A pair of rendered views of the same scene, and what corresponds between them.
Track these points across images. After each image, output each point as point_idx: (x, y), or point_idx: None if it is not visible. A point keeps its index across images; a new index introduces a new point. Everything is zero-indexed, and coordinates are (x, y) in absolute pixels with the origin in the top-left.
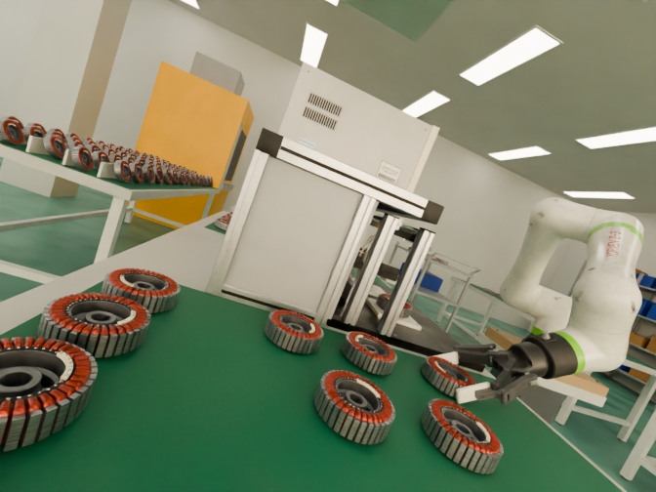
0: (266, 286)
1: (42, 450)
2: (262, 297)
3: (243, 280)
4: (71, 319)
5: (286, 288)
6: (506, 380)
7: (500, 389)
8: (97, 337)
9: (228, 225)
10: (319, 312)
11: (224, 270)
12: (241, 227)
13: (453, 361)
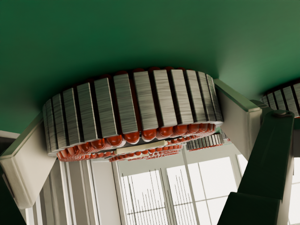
0: (104, 172)
1: None
2: (108, 160)
3: (109, 169)
4: (218, 146)
5: (100, 177)
6: (287, 206)
7: (292, 154)
8: (224, 143)
9: (126, 209)
10: (92, 164)
11: (118, 172)
12: (124, 213)
13: (28, 159)
